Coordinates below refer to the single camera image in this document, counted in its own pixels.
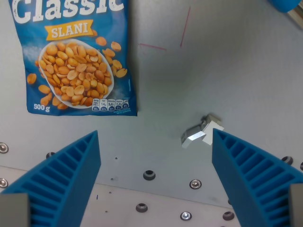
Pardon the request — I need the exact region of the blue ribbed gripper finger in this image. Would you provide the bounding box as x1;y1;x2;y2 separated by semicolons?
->
211;128;303;227
0;130;102;227

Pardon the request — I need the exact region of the blue salted peanuts bag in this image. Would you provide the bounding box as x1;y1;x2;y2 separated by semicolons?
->
8;0;138;117

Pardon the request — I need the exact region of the aluminium profile bar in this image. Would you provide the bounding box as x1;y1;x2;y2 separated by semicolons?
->
285;2;303;31

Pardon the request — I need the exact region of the blue round object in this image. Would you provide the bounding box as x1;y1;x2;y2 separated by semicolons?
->
267;0;302;13

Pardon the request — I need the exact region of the small aluminium angle bracket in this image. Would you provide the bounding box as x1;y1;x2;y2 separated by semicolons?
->
181;114;225;149

